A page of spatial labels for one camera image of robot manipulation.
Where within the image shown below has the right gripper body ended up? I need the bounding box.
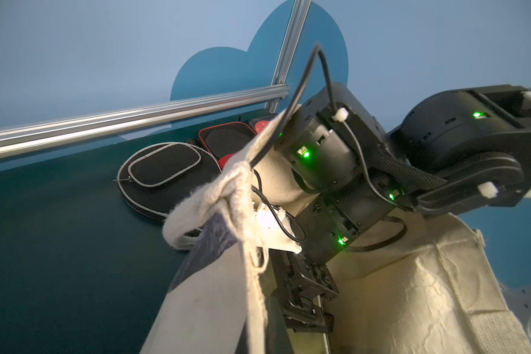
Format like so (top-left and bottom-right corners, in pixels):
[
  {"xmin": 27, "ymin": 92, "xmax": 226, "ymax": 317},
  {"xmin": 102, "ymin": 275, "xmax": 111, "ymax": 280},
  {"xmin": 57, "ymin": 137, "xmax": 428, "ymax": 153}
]
[{"xmin": 269, "ymin": 250, "xmax": 339, "ymax": 333}]

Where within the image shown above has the cream canvas tote bag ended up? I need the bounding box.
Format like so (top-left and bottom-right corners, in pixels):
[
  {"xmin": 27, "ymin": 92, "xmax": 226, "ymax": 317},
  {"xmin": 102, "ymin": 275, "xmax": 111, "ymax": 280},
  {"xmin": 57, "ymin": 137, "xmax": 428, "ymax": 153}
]
[{"xmin": 142, "ymin": 127, "xmax": 531, "ymax": 353}]

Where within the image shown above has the black red paddle case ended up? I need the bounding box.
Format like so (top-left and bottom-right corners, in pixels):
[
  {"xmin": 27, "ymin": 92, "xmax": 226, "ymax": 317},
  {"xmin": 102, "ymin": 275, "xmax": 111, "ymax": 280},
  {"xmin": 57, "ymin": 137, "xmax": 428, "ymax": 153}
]
[{"xmin": 199, "ymin": 122, "xmax": 256, "ymax": 168}]

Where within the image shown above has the black white-piped paddle case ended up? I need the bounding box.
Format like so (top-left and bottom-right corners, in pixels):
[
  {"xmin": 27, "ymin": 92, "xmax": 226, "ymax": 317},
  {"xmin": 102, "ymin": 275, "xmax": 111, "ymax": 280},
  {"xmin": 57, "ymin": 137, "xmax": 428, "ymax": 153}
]
[{"xmin": 115, "ymin": 142, "xmax": 221, "ymax": 222}]

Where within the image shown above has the clear-packaged red paddle set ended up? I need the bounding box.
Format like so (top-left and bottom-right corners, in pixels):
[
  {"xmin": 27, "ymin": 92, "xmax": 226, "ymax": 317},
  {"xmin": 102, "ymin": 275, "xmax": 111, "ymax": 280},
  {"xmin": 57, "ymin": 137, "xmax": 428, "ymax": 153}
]
[{"xmin": 249, "ymin": 114, "xmax": 277, "ymax": 134}]

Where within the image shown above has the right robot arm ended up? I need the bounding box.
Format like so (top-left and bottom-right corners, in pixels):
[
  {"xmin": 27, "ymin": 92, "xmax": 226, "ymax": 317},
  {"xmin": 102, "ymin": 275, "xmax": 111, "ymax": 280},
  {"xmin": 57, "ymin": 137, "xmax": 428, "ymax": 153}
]
[{"xmin": 273, "ymin": 83, "xmax": 531, "ymax": 333}]

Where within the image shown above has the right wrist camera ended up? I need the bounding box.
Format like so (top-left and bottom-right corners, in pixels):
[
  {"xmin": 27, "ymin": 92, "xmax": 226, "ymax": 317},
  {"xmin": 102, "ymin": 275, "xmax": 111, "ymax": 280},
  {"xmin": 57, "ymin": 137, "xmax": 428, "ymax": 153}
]
[{"xmin": 255, "ymin": 202, "xmax": 302, "ymax": 254}]

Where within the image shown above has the aluminium back rail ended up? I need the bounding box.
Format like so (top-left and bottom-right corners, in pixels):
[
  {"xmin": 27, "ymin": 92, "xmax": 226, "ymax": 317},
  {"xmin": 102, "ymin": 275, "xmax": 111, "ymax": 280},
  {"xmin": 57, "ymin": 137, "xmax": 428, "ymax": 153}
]
[{"xmin": 0, "ymin": 84, "xmax": 290, "ymax": 159}]

